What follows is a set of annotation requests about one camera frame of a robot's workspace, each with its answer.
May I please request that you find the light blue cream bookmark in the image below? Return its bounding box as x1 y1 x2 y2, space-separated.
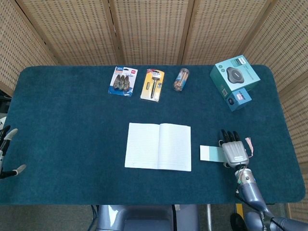
199 137 255 162

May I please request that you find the black round object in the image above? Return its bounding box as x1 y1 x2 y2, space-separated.
230 213 248 231

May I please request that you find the black torso cable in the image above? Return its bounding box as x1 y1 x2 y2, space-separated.
171 204 178 231

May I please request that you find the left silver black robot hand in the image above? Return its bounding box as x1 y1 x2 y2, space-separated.
0 125 27 179

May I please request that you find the yellow blister pack razor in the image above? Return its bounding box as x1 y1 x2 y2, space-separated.
140 68 166 103

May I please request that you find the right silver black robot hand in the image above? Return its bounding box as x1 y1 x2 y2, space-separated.
218 129 250 168

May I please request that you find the woven bamboo folding screen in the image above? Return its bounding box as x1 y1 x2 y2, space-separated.
0 0 308 218

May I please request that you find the dark equipment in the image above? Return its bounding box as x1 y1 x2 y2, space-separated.
0 90 12 114

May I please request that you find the white table leg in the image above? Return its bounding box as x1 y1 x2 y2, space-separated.
206 204 212 231

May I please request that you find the blue blister pack of clips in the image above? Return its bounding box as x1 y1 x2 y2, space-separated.
108 66 139 97

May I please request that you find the blue cable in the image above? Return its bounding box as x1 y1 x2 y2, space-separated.
90 205 99 231

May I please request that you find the small blue speaker box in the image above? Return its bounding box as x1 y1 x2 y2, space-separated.
225 88 253 112

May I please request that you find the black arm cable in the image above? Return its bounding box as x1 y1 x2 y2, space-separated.
235 182 289 229

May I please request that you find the open lined white notebook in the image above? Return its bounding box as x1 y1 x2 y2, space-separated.
124 122 193 172

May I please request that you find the blue-grey robot torso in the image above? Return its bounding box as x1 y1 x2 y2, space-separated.
96 204 200 231

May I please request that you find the large teal speaker box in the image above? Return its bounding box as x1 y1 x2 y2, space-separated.
209 54 261 92

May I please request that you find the dark teal table mat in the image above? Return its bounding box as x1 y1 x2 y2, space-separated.
0 64 307 205

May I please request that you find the clear jar of wooden pencils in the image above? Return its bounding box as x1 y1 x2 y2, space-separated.
173 67 190 92

